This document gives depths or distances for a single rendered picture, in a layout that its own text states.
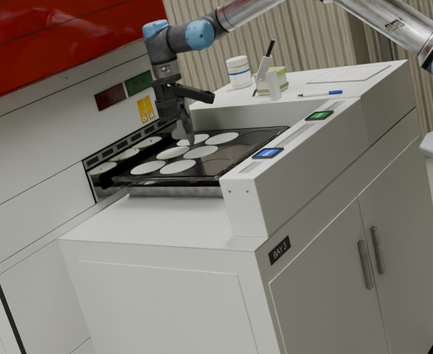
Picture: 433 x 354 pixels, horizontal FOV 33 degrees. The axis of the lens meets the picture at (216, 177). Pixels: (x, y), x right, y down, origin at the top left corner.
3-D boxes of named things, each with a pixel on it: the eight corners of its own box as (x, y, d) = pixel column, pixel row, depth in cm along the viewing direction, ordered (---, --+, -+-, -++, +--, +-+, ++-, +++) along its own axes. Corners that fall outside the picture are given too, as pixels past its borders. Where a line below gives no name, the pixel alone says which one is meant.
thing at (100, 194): (95, 203, 205) (85, 171, 202) (187, 145, 237) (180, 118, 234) (99, 203, 204) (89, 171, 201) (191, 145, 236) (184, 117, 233)
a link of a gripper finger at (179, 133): (176, 149, 213) (168, 119, 211) (196, 145, 213) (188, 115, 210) (175, 153, 211) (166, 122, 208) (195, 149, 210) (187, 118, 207)
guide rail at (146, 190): (129, 196, 212) (126, 186, 211) (134, 193, 213) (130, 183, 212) (277, 197, 181) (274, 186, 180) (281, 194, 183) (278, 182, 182)
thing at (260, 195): (232, 236, 165) (217, 179, 161) (339, 147, 206) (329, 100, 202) (267, 238, 160) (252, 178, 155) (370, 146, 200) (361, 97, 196)
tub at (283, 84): (256, 95, 226) (251, 74, 224) (271, 88, 231) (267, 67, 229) (275, 95, 221) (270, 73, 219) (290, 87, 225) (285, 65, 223)
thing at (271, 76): (260, 102, 217) (249, 58, 213) (266, 97, 220) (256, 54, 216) (277, 100, 213) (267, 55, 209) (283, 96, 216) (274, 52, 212)
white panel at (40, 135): (-9, 275, 180) (-68, 120, 168) (186, 152, 240) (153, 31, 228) (-2, 276, 178) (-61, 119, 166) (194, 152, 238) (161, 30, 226)
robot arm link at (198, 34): (217, 13, 201) (182, 20, 206) (198, 22, 192) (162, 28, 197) (223, 42, 203) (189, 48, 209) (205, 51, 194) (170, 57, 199)
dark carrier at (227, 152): (117, 178, 205) (116, 176, 205) (189, 135, 230) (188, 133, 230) (215, 177, 184) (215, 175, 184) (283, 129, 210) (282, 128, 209)
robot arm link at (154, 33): (161, 22, 196) (134, 27, 201) (171, 62, 200) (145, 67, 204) (175, 16, 203) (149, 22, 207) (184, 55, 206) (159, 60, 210)
